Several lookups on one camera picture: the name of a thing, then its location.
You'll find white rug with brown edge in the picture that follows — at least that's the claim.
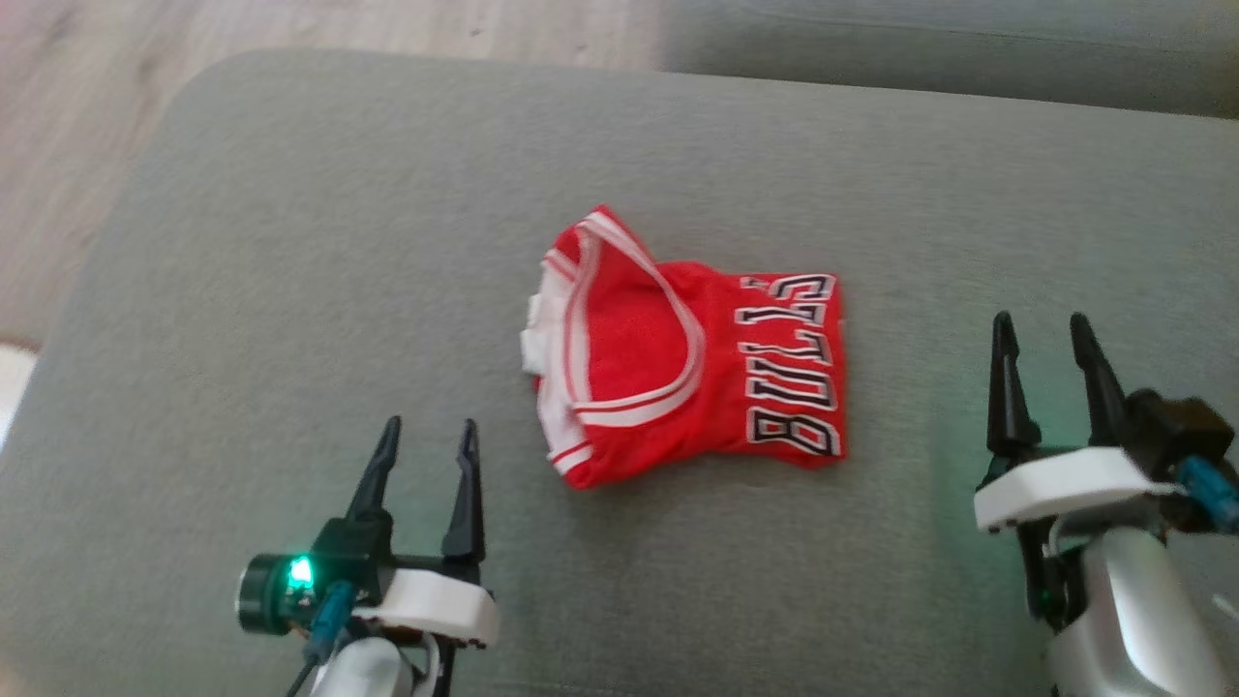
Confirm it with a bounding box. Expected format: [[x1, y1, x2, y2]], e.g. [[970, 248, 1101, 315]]
[[0, 334, 42, 451]]

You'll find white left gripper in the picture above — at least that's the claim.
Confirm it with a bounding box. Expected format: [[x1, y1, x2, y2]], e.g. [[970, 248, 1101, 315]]
[[345, 415, 500, 697]]

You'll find red and white basketball jersey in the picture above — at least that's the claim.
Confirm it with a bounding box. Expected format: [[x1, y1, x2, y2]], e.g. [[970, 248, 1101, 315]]
[[520, 203, 851, 491]]

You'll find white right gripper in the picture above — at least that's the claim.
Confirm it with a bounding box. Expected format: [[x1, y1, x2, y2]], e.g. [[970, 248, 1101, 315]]
[[975, 311, 1178, 626]]

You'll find grey sofa seat cushion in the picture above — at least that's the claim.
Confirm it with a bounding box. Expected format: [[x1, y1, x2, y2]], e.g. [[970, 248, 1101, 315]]
[[663, 0, 1239, 119], [0, 48, 1239, 697]]

